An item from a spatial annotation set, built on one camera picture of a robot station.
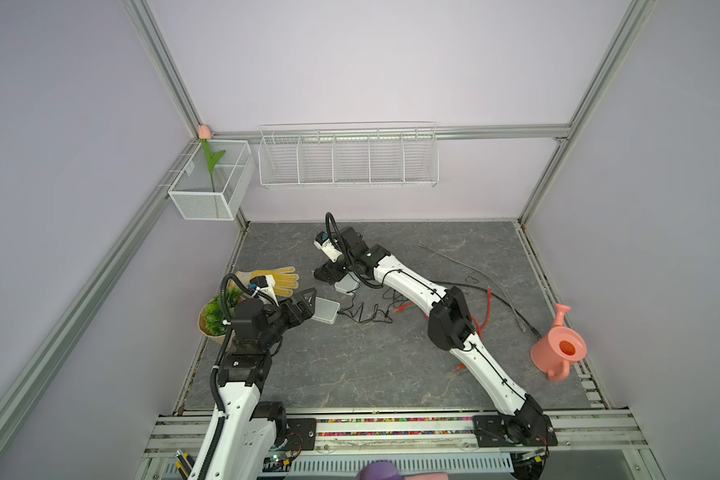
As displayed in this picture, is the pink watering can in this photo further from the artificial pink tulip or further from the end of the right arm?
the artificial pink tulip

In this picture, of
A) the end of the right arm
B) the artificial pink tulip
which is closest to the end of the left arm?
the end of the right arm

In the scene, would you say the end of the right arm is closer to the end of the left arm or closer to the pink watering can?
the end of the left arm

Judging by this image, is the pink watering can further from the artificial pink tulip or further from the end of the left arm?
the artificial pink tulip

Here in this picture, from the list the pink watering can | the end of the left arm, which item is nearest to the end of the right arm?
the end of the left arm

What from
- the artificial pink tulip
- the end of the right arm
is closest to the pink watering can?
the end of the right arm

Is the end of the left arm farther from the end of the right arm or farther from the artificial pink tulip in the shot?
the artificial pink tulip
